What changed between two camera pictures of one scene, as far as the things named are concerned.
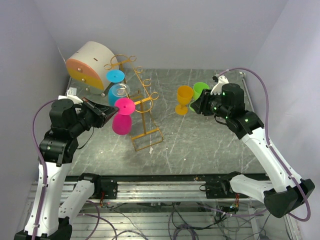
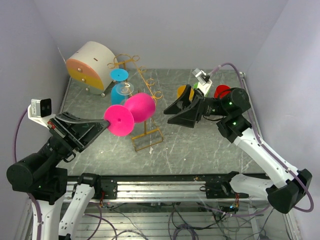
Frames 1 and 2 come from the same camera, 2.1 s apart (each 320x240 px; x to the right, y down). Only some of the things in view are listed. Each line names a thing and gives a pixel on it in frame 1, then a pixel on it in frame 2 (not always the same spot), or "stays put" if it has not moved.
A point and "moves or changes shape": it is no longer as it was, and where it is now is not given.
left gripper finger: (109, 117) → (86, 133)
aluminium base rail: (216, 187) stays put
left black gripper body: (92, 116) → (58, 128)
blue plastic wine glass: (114, 76) moves or changes shape
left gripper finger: (107, 111) → (89, 127)
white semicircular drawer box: (88, 66) stays put
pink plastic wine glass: (122, 121) moves or changes shape
